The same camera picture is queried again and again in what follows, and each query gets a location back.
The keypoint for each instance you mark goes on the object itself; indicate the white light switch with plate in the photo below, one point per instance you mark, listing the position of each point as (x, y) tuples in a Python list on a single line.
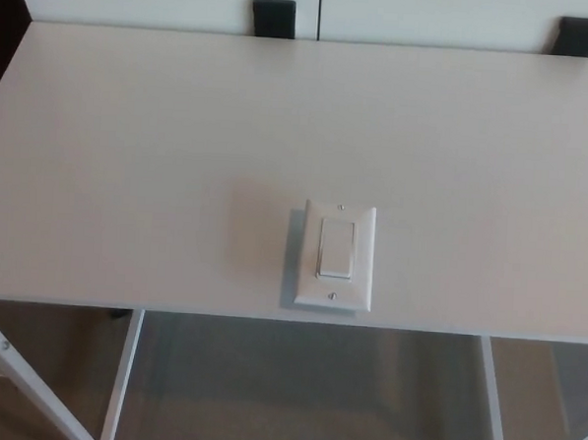
[(336, 252)]

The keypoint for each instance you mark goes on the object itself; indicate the white cabinet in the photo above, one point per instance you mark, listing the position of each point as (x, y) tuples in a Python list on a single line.
[(138, 0)]

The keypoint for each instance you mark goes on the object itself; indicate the white metal table leg frame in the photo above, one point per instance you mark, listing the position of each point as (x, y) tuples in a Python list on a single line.
[(500, 398), (122, 378)]

